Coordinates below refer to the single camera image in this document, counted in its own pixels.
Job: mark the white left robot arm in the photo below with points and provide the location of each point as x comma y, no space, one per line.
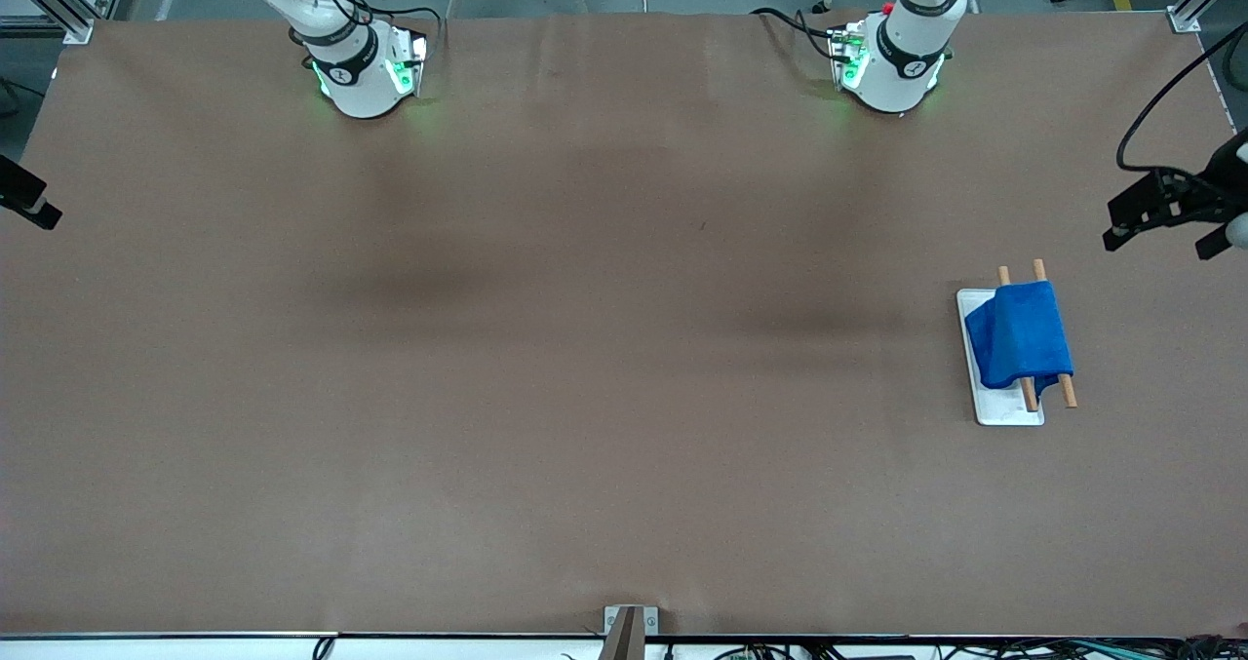
902,56

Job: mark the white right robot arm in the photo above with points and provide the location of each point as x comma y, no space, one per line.
361,85

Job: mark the brown paper table cover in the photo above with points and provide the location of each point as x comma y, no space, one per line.
624,446

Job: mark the camera mount post with bracket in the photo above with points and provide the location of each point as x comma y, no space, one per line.
629,631

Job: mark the blue microfibre towel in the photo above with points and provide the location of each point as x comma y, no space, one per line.
1019,333

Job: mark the white towel rack wooden bars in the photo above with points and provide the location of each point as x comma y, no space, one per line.
999,408

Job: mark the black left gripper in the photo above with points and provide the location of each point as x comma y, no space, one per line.
1205,198

